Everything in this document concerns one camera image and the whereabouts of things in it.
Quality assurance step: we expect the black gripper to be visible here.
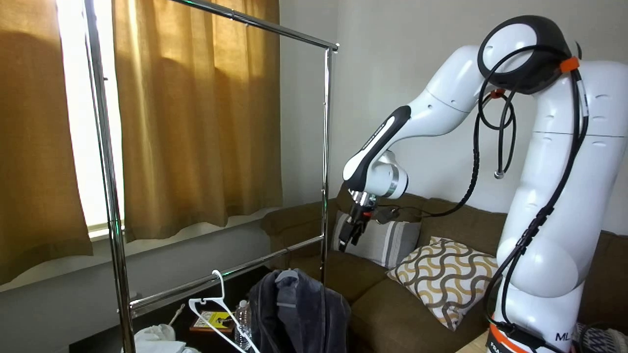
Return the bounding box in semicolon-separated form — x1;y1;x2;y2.
338;198;378;253

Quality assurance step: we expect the grey robe on hanger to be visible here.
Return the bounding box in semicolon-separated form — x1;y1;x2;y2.
244;268;352;353

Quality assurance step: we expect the chrome rack rod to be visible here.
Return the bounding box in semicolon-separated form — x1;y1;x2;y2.
169;0;340;52
129;234;325;315

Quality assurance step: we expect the white plastic hanger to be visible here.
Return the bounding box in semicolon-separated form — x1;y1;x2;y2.
188;270;261;353

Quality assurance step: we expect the grey striped pillow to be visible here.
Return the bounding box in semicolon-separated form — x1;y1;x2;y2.
331;211;422;270

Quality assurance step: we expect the brown sofa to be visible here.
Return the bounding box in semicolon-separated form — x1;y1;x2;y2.
260;188;628;353

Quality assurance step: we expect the wavy patterned pillow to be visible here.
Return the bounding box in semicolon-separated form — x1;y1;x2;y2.
386;236;500;332

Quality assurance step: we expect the clear water bottle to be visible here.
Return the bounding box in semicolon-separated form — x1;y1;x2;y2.
234;300;252;350

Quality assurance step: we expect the yellow book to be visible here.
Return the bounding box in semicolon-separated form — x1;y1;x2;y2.
190;310;236;335

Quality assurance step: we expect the dark low table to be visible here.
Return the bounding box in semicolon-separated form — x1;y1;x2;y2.
69;266;275;353

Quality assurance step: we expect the mustard curtain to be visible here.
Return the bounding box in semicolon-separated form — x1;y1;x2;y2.
112;0;284;243
0;0;94;286

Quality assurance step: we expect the white cloth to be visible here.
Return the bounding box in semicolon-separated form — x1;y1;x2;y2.
121;324;199;353

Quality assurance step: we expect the chrome clothes rack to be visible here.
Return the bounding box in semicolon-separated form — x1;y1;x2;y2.
81;0;340;353

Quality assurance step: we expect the dark patterned fabric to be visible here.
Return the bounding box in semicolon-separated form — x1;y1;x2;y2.
573;323;628;353

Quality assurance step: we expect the window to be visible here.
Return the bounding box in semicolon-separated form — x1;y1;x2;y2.
56;0;124;237

